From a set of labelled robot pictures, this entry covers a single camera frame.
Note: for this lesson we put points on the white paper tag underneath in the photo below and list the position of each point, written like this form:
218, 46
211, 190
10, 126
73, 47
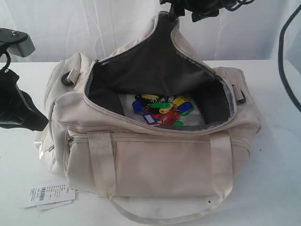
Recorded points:
55, 204

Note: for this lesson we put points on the colourful key tag bunch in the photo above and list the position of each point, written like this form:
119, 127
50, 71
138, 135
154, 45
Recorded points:
160, 110

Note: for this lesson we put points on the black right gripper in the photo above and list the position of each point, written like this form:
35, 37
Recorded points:
201, 9

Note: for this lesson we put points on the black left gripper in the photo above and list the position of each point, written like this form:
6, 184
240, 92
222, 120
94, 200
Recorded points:
17, 109

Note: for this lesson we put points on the white curtain backdrop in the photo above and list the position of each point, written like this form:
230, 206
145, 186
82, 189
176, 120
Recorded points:
61, 28

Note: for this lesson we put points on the white barcode paper tag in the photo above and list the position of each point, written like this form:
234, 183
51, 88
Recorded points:
47, 193

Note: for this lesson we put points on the clear plastic bag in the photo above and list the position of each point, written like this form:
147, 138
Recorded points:
195, 118

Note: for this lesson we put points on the cream duffel bag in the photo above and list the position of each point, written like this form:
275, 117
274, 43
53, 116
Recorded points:
90, 142

